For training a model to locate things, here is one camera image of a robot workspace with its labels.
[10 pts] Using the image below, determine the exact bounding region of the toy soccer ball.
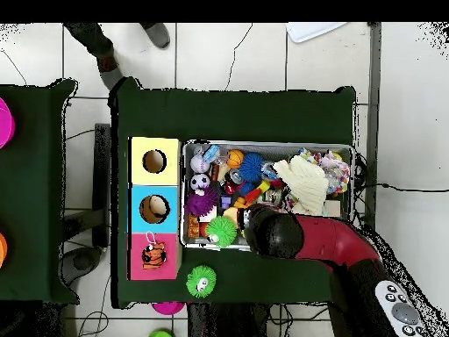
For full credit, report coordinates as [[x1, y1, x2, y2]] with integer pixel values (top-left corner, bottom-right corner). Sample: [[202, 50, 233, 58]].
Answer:
[[189, 173, 211, 192]]

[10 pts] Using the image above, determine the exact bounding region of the white toy baseball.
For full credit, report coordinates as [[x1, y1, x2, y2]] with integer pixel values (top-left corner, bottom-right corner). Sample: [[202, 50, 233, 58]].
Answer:
[[189, 154, 211, 175]]

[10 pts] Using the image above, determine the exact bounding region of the person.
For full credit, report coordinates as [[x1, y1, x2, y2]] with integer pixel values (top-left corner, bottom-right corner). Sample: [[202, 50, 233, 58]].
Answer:
[[64, 22, 171, 90]]

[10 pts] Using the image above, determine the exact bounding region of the orange bowl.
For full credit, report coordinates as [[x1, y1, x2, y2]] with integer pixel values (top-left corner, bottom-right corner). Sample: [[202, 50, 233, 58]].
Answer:
[[0, 232, 9, 269]]

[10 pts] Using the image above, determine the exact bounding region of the black cable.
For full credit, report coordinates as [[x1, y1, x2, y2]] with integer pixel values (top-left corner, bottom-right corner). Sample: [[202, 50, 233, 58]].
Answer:
[[353, 182, 449, 193]]

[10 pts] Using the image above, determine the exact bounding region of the dark green table cloth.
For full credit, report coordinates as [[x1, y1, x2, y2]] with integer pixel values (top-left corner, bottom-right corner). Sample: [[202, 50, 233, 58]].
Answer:
[[107, 75, 358, 310], [0, 77, 81, 305]]

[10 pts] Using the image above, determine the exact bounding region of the cream quilted cloth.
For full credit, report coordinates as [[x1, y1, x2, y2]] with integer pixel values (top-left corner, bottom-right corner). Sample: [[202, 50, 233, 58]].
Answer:
[[273, 154, 330, 216]]

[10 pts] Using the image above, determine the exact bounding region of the pale patterned cloth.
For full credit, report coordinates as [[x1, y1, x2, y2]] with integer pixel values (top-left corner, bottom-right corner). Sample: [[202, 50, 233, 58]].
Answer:
[[317, 151, 351, 196]]

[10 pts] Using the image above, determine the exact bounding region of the pink bowl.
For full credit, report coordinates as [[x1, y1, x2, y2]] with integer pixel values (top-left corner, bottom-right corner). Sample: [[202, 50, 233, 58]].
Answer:
[[0, 96, 17, 150], [150, 300, 186, 317]]

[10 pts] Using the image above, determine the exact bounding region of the purple spiky monster toy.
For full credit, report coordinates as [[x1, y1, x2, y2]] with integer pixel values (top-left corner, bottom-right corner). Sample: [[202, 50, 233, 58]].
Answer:
[[183, 187, 220, 217]]

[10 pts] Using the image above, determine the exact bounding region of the clear mesh bin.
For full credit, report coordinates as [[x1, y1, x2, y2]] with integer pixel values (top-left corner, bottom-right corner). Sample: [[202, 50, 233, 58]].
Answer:
[[180, 140, 354, 253]]

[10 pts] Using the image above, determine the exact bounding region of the orange toy brick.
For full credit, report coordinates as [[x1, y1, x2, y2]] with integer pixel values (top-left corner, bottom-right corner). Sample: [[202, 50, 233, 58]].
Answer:
[[188, 213, 201, 239]]

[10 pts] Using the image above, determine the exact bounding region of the orange striped plush tiger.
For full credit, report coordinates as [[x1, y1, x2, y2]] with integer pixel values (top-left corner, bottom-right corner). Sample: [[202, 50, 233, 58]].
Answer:
[[140, 230, 167, 271]]

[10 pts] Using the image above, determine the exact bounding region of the blue spiky ball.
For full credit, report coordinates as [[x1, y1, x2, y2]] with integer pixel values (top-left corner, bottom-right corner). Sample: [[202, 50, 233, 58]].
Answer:
[[239, 152, 266, 183]]

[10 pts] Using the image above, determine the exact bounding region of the wooden box with three holes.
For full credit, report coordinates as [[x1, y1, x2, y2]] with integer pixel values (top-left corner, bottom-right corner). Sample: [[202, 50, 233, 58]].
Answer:
[[126, 135, 183, 282]]

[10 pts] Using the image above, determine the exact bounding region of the green spiky ball with eyes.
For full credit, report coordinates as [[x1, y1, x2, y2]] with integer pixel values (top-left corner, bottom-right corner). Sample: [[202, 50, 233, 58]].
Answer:
[[185, 265, 217, 299]]

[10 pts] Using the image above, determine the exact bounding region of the orange toy basketball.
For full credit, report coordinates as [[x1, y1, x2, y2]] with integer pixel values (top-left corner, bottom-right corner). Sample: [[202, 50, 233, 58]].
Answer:
[[225, 149, 245, 169]]

